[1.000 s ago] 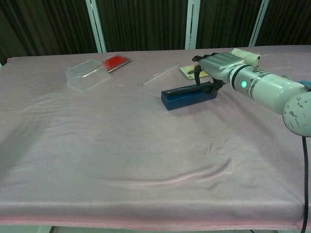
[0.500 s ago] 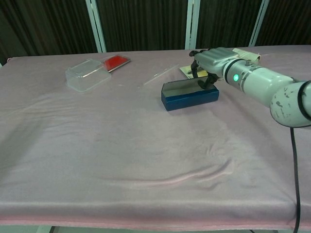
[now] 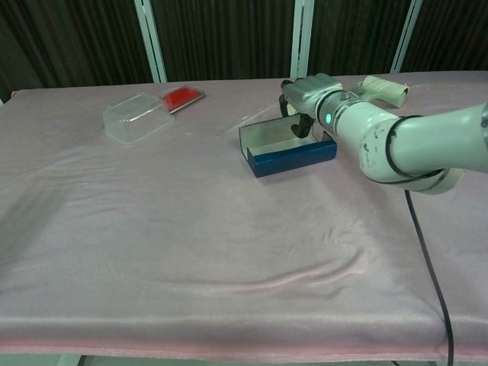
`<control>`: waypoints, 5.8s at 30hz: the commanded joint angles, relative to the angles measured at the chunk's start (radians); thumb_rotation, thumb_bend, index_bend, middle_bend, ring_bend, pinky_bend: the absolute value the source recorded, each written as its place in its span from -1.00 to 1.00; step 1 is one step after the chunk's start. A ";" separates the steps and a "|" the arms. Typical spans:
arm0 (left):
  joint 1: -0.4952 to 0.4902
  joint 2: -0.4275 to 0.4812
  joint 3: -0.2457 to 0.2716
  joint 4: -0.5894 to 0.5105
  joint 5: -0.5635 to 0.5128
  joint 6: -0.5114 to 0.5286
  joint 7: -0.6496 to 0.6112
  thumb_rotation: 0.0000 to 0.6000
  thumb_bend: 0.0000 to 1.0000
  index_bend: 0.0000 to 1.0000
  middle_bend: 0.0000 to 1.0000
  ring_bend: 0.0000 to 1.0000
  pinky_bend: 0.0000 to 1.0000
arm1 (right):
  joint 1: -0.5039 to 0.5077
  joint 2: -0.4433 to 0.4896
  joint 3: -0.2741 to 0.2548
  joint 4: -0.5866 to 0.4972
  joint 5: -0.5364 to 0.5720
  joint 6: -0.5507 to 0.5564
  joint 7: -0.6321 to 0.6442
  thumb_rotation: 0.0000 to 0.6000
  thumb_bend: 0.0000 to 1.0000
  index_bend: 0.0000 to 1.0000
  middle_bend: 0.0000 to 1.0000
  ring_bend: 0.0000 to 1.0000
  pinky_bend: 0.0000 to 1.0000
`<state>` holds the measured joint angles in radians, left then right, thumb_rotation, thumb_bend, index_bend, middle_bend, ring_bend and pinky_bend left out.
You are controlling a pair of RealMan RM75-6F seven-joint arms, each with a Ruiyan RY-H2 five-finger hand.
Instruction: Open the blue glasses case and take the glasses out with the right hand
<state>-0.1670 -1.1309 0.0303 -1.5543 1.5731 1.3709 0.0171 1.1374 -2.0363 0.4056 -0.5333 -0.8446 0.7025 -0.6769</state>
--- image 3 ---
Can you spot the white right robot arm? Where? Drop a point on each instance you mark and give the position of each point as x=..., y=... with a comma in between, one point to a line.
x=381, y=129

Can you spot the clear plastic container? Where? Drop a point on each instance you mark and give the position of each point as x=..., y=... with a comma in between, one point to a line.
x=133, y=122

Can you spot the white frame post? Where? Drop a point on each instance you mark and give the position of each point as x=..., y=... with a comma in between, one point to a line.
x=302, y=38
x=150, y=38
x=407, y=34

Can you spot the red flat card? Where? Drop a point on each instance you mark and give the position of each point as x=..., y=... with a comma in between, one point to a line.
x=183, y=97

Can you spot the dark blue glasses case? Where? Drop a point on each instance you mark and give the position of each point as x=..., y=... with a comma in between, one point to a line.
x=289, y=160

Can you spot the mint green lint roller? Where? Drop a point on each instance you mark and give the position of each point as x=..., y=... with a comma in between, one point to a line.
x=385, y=91

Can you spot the pink tablecloth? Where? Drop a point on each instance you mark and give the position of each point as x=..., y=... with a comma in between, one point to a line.
x=190, y=228

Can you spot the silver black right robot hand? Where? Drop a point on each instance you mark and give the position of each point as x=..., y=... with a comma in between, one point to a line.
x=309, y=93

